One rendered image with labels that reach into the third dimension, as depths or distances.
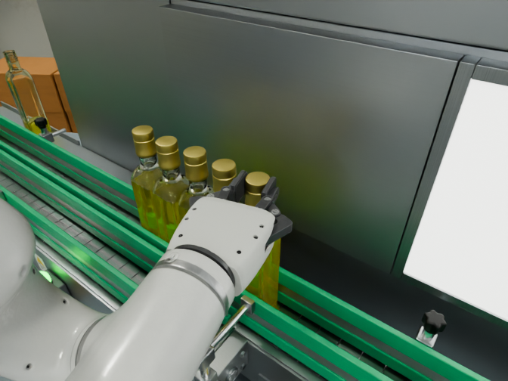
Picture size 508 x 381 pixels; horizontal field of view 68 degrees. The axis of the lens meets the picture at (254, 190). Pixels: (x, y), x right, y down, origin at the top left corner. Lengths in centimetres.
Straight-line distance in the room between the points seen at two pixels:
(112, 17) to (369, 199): 61
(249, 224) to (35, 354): 23
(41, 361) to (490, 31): 52
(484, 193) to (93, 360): 45
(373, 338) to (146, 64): 65
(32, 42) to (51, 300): 428
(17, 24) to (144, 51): 383
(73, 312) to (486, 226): 48
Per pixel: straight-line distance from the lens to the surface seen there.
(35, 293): 38
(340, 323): 66
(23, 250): 27
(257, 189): 49
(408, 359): 64
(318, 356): 61
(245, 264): 38
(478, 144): 51
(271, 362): 67
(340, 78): 53
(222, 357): 65
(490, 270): 60
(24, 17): 455
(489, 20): 47
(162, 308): 33
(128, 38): 86
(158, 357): 31
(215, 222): 42
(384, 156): 54
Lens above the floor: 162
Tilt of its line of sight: 37 degrees down
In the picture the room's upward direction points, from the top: straight up
